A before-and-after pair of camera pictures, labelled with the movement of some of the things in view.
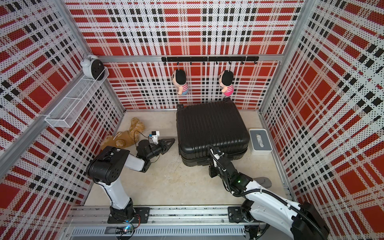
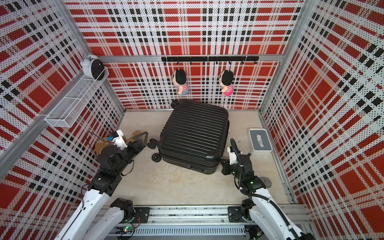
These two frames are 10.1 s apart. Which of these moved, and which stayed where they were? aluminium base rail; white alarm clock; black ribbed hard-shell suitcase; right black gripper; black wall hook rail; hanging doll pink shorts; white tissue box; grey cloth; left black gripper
Moved: right black gripper; black ribbed hard-shell suitcase; left black gripper
Stayed: white tissue box; black wall hook rail; white alarm clock; aluminium base rail; hanging doll pink shorts; grey cloth
